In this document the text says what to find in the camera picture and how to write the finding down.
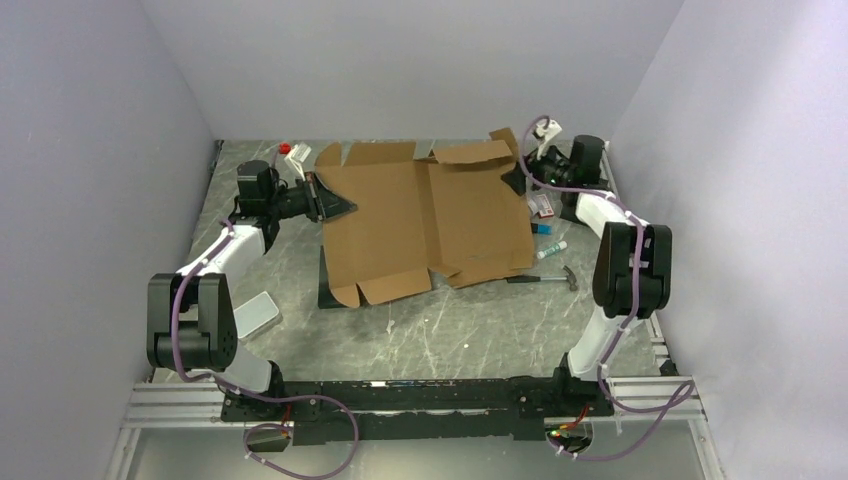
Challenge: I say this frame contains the white green glue stick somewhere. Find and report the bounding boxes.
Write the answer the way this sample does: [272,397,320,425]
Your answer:
[536,240,568,260]

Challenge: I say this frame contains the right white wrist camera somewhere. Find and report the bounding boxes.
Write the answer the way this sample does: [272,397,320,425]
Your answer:
[532,116,563,144]

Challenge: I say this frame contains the brown cardboard box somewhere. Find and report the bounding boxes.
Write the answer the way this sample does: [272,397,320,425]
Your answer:
[315,128,535,308]

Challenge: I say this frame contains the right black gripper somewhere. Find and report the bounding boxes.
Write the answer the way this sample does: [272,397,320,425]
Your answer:
[500,138,573,197]

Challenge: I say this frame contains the small red white card box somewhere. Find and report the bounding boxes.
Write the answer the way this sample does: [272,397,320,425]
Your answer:
[533,194,555,218]

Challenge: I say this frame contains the black handled claw hammer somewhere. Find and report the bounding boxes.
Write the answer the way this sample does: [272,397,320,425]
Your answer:
[506,266,579,292]

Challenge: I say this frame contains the black rectangular block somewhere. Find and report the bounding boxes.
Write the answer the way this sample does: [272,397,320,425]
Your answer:
[317,246,345,310]

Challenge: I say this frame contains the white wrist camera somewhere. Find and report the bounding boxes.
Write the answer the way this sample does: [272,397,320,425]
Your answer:
[532,116,563,144]
[277,142,312,181]

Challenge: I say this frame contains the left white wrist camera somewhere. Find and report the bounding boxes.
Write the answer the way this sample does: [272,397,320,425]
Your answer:
[277,142,312,181]

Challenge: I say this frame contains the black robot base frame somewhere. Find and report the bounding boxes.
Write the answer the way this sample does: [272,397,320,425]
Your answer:
[221,367,611,446]

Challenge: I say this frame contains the silver metal tin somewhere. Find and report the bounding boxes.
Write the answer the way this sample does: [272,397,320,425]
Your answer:
[234,291,279,340]

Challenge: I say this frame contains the black blue marker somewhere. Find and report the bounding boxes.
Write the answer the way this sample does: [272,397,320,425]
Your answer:
[531,223,552,235]

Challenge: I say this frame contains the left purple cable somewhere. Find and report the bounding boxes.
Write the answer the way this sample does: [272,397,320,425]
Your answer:
[168,218,361,480]

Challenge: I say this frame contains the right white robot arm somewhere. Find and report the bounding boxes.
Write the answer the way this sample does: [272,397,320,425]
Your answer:
[519,123,672,415]

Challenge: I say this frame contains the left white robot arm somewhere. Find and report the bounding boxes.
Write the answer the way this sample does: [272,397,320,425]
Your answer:
[146,159,357,420]

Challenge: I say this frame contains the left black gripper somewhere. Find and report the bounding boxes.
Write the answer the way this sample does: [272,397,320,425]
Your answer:
[267,172,357,224]

